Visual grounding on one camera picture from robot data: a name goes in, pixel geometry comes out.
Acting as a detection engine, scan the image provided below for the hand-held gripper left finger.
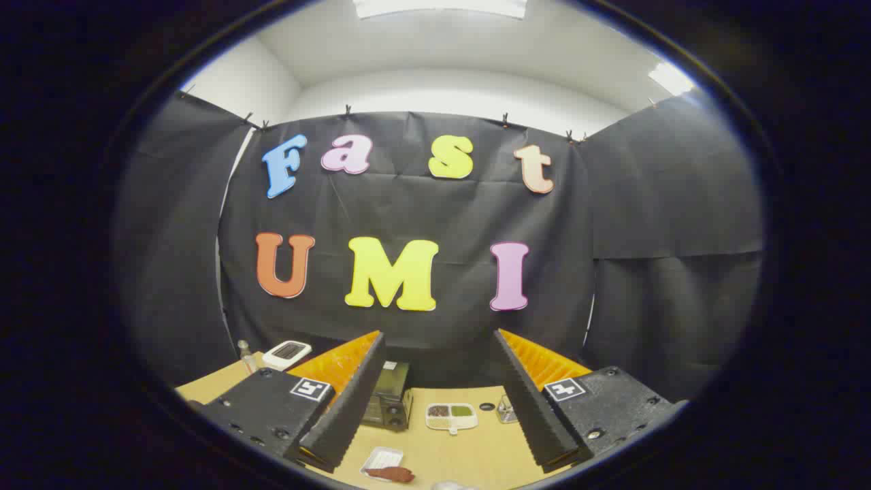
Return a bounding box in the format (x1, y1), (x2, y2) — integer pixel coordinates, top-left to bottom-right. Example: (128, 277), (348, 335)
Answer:
(199, 331), (387, 474)

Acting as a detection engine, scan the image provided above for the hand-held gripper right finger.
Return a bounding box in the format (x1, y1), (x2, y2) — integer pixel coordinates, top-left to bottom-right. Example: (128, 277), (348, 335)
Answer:
(491, 329), (688, 474)

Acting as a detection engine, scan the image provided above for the black toaster oven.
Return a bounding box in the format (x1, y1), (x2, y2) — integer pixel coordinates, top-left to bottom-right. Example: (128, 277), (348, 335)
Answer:
(361, 361), (414, 432)

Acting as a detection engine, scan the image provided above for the reddish brown meat slice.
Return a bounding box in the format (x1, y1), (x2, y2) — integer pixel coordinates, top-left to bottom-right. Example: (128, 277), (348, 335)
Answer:
(367, 466), (416, 485)

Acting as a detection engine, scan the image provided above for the white pop-up toaster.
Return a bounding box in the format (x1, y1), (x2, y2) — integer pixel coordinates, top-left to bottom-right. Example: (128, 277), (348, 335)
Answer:
(262, 340), (313, 372)

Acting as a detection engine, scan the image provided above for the small white rectangular tray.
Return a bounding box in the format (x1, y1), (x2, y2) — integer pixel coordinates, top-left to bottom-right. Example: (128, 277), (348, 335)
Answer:
(359, 446), (404, 480)

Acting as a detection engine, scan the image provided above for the white divided grain dish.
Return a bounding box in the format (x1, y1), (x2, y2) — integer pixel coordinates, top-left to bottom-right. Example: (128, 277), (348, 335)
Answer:
(425, 403), (479, 435)

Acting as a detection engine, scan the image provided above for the small ceiling light panel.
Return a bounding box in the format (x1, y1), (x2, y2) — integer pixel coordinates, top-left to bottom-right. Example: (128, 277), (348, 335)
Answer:
(648, 61), (696, 97)

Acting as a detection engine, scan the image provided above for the long ceiling light panel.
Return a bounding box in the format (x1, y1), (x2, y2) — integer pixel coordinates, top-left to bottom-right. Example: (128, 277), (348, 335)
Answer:
(352, 0), (528, 20)

